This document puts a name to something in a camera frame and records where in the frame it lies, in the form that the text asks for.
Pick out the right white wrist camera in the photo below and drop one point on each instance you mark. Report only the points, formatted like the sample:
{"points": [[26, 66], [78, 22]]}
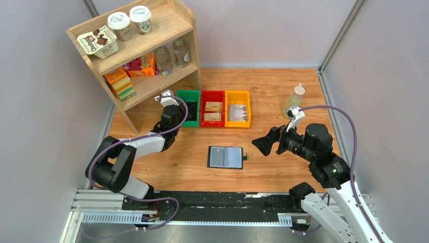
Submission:
{"points": [[295, 116]]}

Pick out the green yellow sponge pack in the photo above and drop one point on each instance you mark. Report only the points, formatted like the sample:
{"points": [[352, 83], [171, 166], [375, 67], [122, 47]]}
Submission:
{"points": [[123, 88]]}

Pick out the left white lidded cup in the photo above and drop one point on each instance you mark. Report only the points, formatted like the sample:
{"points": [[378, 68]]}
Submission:
{"points": [[120, 22]]}

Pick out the green plastic bin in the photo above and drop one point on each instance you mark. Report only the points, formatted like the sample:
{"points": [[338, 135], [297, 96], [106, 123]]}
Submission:
{"points": [[191, 95]]}

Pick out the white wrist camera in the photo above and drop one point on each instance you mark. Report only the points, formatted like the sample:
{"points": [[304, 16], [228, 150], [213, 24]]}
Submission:
{"points": [[295, 116], [166, 98]]}

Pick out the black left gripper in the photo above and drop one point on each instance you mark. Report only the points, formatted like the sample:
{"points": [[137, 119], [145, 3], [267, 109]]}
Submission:
{"points": [[180, 109]]}

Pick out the green squeeze bottle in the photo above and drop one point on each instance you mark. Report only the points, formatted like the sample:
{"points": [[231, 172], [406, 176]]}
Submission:
{"points": [[294, 99]]}

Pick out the yellow plastic bin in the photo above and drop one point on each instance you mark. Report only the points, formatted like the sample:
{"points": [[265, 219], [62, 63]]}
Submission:
{"points": [[237, 97]]}

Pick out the red plastic bin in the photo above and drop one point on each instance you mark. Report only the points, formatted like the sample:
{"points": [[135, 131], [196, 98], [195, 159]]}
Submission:
{"points": [[214, 96]]}

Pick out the black credit cards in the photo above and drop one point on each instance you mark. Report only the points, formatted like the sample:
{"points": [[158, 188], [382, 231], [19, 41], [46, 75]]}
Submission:
{"points": [[192, 111]]}

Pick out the right white lidded cup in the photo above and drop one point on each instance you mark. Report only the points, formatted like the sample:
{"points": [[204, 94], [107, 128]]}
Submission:
{"points": [[141, 17]]}

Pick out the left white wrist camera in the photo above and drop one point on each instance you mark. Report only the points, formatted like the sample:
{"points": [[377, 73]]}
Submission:
{"points": [[166, 98]]}

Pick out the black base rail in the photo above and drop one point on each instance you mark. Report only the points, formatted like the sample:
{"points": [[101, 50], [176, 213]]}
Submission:
{"points": [[196, 204]]}

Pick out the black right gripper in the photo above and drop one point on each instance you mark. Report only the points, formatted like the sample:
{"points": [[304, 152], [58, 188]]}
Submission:
{"points": [[277, 139]]}

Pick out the clear glass jar right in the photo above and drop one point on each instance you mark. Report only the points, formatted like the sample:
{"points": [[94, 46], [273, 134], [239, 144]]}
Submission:
{"points": [[181, 52]]}

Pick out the chocolate pudding tub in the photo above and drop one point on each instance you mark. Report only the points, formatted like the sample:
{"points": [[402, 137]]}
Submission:
{"points": [[101, 42]]}

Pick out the white lidded cup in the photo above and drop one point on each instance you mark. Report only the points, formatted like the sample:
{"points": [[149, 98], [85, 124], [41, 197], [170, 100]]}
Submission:
{"points": [[141, 17], [120, 22]]}

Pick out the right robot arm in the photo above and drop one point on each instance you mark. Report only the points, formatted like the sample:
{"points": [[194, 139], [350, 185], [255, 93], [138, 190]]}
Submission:
{"points": [[334, 175]]}

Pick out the silver patterned cards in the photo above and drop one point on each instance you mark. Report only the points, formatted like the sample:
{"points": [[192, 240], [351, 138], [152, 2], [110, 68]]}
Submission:
{"points": [[237, 112]]}

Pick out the orange snack box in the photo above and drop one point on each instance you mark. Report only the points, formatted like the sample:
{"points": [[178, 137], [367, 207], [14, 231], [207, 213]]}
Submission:
{"points": [[143, 66]]}

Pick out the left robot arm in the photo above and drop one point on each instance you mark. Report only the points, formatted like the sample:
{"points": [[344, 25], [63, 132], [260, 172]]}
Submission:
{"points": [[112, 163]]}

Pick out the wooden shelf unit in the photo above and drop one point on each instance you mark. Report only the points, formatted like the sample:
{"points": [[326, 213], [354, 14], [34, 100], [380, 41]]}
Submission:
{"points": [[170, 20]]}

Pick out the black card holder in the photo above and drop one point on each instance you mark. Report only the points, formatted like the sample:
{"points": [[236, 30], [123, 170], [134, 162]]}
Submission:
{"points": [[222, 157]]}

